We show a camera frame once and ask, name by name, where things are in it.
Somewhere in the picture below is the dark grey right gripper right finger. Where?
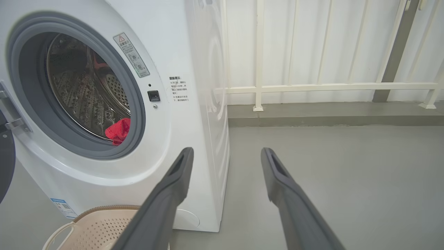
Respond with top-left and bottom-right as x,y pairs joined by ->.
261,148 -> 345,250

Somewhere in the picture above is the blue energy label sticker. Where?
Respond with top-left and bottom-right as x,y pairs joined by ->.
51,198 -> 77,219

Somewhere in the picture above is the white front-load washing machine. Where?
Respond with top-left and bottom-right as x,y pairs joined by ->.
0,0 -> 230,232

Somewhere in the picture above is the red clothing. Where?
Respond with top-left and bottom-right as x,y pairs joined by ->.
105,118 -> 131,145

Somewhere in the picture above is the grey warning sticker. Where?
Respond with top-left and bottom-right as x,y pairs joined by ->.
113,33 -> 150,78

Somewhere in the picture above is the black round glass washer door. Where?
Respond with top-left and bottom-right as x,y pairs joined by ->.
0,111 -> 16,203

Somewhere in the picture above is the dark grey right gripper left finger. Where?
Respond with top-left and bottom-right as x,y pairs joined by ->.
111,147 -> 194,250

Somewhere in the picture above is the white metal railing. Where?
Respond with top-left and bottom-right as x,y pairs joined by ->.
222,0 -> 444,112

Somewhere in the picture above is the cream laundry basket brown rim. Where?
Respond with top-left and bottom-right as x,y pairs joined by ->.
42,205 -> 170,250

